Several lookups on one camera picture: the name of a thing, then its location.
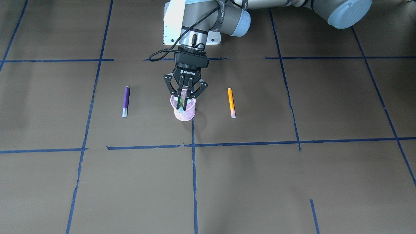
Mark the green highlighter pen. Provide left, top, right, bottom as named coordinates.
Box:
left=178, top=98, right=183, bottom=114

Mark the pink mesh pen holder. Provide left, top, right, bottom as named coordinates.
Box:
left=170, top=89, right=196, bottom=121

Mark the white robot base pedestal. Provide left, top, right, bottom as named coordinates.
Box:
left=162, top=0, right=222, bottom=46

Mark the orange highlighter pen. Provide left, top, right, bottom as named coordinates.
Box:
left=227, top=88, right=236, bottom=119

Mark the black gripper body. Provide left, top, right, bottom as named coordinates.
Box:
left=173, top=48, right=209, bottom=86

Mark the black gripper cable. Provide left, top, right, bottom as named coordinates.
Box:
left=149, top=0, right=225, bottom=62

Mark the purple highlighter pen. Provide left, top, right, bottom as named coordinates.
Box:
left=122, top=86, right=130, bottom=118

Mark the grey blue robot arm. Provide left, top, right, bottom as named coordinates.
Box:
left=161, top=0, right=372, bottom=114

